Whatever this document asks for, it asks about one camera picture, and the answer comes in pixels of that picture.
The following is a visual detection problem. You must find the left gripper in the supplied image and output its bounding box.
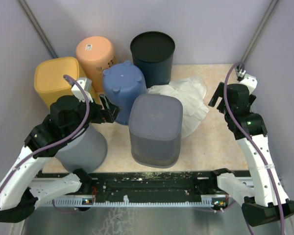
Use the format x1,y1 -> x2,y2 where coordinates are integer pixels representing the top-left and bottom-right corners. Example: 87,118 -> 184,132
66,94 -> 122,140

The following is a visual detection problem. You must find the blue round bin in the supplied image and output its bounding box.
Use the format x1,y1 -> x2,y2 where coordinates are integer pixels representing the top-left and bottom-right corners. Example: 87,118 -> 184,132
103,61 -> 147,125

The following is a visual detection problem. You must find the grey mesh bin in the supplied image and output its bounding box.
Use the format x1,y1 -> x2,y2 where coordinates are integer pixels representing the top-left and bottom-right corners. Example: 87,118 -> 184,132
128,94 -> 183,168

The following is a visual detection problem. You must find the grey round bin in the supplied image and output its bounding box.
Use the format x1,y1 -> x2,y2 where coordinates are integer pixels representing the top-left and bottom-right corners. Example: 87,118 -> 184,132
55,126 -> 108,173

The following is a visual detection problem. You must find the peach plastic bucket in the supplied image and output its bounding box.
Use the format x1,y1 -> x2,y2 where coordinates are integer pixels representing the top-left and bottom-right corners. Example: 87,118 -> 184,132
75,36 -> 118,93

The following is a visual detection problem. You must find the yellow slotted plastic basket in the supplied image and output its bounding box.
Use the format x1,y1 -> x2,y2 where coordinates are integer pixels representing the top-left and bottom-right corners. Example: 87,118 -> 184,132
34,57 -> 86,108

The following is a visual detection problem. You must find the black round bin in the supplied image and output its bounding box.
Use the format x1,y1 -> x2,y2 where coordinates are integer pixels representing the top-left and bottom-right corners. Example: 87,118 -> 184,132
130,31 -> 175,88

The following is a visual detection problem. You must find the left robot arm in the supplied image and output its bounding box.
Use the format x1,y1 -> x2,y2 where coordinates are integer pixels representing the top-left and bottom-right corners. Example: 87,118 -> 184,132
0,94 -> 120,223

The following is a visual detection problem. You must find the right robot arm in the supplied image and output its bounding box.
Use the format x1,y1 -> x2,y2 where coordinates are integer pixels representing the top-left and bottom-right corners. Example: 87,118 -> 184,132
209,82 -> 294,227

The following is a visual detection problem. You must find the white crumpled cloth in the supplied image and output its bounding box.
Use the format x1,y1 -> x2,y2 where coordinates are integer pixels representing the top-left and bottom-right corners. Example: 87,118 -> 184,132
147,76 -> 209,138

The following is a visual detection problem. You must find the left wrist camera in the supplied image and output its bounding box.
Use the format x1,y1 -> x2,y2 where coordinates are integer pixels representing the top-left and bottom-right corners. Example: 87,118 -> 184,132
71,77 -> 94,102

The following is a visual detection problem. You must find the black mounting rail base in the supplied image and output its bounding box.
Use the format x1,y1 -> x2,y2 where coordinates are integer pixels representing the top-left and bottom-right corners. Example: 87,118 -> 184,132
87,171 -> 226,203

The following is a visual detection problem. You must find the grey slotted cable duct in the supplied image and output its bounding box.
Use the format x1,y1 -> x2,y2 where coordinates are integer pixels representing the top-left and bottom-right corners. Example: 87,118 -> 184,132
43,194 -> 226,208

